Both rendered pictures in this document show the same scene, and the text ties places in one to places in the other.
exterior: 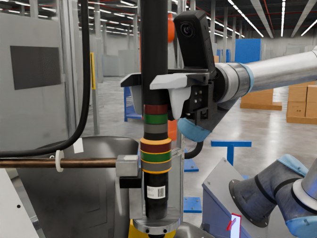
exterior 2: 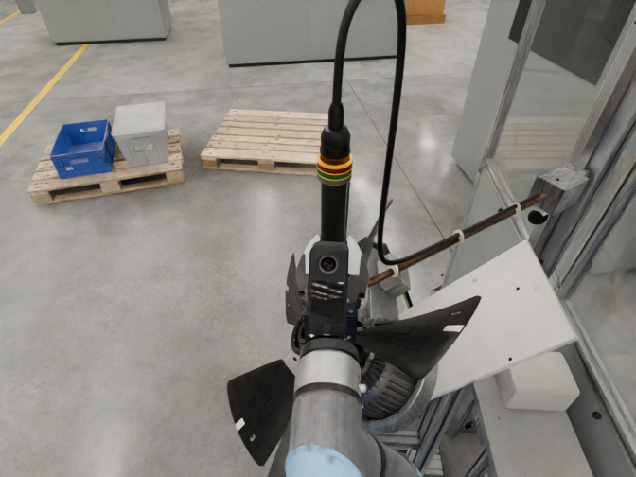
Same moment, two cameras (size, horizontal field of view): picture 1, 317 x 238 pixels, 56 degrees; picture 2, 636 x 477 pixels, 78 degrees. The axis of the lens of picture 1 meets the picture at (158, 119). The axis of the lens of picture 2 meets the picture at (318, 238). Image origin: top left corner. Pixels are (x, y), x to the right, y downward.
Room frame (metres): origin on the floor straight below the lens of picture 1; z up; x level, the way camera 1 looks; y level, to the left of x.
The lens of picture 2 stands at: (0.74, -0.24, 1.96)
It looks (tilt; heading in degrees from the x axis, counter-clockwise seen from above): 42 degrees down; 148
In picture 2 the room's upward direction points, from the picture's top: straight up
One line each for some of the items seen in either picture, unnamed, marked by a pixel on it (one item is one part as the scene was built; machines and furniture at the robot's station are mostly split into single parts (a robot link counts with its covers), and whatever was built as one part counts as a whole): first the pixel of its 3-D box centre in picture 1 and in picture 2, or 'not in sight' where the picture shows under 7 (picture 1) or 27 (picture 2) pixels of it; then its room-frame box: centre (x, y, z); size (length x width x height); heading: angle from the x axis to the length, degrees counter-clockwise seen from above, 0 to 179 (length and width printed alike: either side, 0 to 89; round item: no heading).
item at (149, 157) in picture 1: (155, 153); not in sight; (0.40, 0.00, 1.45); 0.04 x 0.04 x 0.01
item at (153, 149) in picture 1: (155, 144); not in sight; (0.40, 0.00, 1.46); 0.04 x 0.04 x 0.01
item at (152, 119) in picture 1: (155, 116); not in sight; (0.40, 0.00, 1.50); 0.03 x 0.03 x 0.01
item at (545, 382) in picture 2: not in sight; (531, 375); (0.57, 0.59, 0.92); 0.17 x 0.16 x 0.11; 55
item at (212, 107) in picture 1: (193, 91); (330, 325); (0.49, -0.06, 1.53); 0.12 x 0.08 x 0.09; 145
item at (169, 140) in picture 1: (155, 153); not in sight; (0.40, 0.00, 1.45); 0.04 x 0.04 x 0.05
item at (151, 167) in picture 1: (155, 161); not in sight; (0.40, 0.00, 1.44); 0.04 x 0.04 x 0.01
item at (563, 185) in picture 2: not in sight; (558, 188); (0.40, 0.63, 1.44); 0.10 x 0.07 x 0.09; 90
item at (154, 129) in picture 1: (155, 126); not in sight; (0.40, 0.00, 1.49); 0.03 x 0.03 x 0.01
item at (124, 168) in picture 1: (149, 190); not in sight; (0.40, 0.01, 1.39); 0.09 x 0.07 x 0.10; 90
